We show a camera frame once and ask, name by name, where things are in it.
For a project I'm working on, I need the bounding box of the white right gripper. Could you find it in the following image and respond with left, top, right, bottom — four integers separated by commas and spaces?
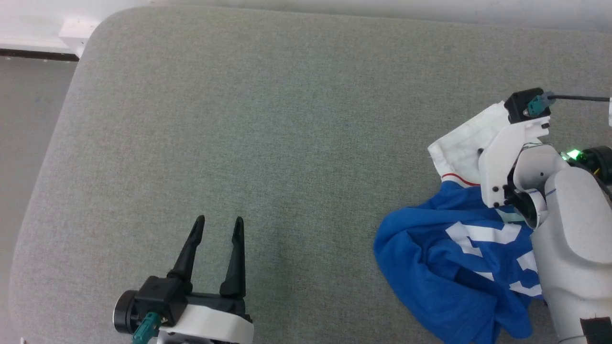
478, 117, 550, 209

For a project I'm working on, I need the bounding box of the blue Lakers jersey shirt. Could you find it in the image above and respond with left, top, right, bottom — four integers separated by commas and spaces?
373, 101, 550, 344

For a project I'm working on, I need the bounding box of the white wall baseboard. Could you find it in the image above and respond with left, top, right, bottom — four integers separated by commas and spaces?
0, 16, 102, 62

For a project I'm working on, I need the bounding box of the grey fabric sofa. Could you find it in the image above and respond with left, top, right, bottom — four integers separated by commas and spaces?
9, 5, 612, 344

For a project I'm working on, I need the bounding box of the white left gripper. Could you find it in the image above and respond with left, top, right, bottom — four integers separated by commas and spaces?
157, 215, 254, 344

